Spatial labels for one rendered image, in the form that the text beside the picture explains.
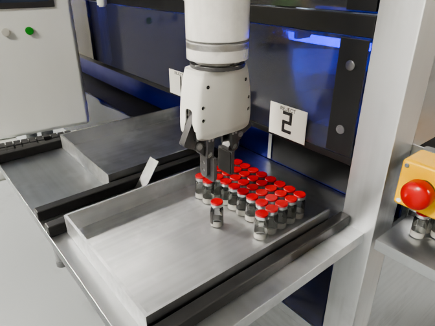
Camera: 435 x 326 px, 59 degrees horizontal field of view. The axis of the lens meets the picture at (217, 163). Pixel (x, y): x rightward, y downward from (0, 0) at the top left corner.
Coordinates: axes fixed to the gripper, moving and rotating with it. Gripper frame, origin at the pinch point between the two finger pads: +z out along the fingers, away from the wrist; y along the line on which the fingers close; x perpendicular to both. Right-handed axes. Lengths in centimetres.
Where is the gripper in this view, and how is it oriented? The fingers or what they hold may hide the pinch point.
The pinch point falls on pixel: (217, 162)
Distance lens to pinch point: 59.1
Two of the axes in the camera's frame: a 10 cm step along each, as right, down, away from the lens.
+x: 6.3, 3.5, -6.9
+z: 0.0, 8.9, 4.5
